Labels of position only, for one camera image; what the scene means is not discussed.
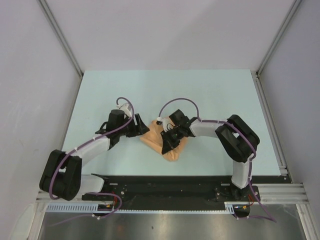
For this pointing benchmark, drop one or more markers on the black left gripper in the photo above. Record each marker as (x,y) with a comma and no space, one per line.
(140,127)

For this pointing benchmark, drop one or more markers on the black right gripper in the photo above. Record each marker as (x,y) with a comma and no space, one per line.
(168,144)

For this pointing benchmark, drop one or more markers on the orange cloth napkin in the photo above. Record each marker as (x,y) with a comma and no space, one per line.
(153,139)

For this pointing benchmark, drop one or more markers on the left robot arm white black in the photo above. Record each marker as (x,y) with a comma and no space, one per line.
(62,176)

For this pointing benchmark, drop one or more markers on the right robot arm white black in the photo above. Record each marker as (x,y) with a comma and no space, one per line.
(238,140)

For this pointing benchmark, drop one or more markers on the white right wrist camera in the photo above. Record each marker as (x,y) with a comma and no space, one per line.
(164,122)

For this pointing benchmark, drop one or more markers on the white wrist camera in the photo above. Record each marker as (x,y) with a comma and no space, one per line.
(164,122)
(126,108)

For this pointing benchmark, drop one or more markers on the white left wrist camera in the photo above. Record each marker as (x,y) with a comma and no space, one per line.
(126,108)

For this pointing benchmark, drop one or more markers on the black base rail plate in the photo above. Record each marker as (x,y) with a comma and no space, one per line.
(167,193)

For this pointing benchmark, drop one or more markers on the aluminium side rail extrusion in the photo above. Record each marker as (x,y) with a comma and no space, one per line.
(277,148)

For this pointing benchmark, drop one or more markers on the left aluminium frame post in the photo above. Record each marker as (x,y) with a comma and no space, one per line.
(49,15)

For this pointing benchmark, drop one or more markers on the aluminium frame post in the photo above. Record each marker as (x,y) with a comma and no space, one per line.
(49,15)
(294,8)

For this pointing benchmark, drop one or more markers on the right aluminium frame post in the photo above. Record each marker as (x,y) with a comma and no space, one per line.
(294,8)

